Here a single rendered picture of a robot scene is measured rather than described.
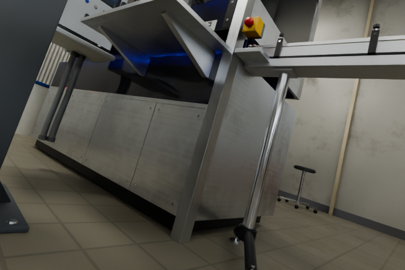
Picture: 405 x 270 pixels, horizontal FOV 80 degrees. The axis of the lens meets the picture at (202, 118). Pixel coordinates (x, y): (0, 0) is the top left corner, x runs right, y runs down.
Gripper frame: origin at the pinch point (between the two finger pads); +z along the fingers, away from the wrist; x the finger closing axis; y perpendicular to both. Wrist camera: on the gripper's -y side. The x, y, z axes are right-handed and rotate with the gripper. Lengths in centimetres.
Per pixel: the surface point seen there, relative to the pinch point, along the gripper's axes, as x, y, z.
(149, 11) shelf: -6.5, 11.0, 5.5
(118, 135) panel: -54, -24, 57
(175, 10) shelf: 6.1, 8.7, 5.5
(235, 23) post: 9.5, -24.1, -9.9
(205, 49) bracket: 2.5, -16.2, 7.5
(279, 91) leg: 33, -39, 18
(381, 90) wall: 42, -411, -130
